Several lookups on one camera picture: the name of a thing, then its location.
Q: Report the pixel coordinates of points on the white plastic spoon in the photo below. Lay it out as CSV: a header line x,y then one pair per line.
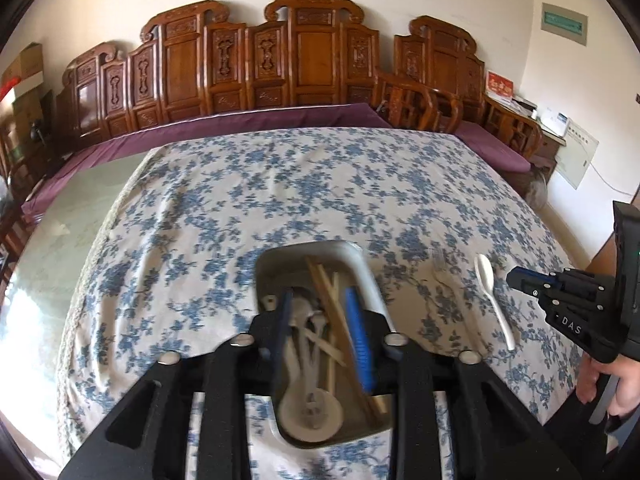
x,y
486,279

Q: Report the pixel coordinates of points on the purple armchair cushion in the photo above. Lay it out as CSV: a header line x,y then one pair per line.
x,y
497,154

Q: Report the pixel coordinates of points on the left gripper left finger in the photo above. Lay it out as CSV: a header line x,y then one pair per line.
x,y
279,348

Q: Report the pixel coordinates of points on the blue floral tablecloth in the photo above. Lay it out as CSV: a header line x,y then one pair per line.
x,y
172,268

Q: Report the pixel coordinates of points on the steel spoon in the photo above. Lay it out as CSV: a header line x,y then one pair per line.
x,y
304,313

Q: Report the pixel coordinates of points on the stacked cardboard boxes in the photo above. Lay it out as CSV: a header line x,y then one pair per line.
x,y
21,110

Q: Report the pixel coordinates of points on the black desk lamp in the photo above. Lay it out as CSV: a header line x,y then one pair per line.
x,y
39,134

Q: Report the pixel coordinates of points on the carved wooden armchair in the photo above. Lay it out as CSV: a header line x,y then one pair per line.
x,y
443,57

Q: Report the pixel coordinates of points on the white wall cabinet door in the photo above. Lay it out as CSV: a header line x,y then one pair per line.
x,y
575,156

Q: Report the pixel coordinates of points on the wooden side table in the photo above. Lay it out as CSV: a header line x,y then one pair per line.
x,y
544,159

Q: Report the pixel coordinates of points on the cream plastic ladle spoon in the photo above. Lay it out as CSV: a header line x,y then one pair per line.
x,y
307,412

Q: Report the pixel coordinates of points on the grey wall panel box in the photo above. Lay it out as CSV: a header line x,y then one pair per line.
x,y
565,23

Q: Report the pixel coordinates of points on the red card sign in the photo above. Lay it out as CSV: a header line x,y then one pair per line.
x,y
498,87

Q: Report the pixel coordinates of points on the purple sofa cushion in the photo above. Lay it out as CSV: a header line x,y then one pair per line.
x,y
341,115

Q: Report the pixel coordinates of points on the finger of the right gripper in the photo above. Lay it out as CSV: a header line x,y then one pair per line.
x,y
530,282

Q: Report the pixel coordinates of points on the long carved wooden sofa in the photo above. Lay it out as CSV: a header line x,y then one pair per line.
x,y
193,61

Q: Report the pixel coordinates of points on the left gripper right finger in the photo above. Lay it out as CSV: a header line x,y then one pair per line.
x,y
361,347

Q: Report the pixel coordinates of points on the metal rectangular tray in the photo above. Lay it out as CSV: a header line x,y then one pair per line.
x,y
284,267

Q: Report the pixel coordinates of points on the brown wooden chopstick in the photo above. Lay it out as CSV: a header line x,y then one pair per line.
x,y
374,409
312,266

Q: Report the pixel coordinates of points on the white telephone device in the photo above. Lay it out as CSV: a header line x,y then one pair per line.
x,y
554,122

